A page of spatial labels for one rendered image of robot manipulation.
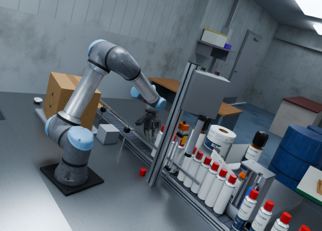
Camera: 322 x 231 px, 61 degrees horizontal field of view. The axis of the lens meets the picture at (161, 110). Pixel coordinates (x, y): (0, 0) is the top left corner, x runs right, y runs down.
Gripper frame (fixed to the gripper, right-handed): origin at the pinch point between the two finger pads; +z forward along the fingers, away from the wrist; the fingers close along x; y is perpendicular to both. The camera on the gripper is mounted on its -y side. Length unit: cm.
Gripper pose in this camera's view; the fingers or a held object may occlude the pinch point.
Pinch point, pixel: (149, 142)
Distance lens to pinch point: 168.1
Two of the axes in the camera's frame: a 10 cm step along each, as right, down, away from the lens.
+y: 7.2, 0.2, 7.0
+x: -7.0, 0.9, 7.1
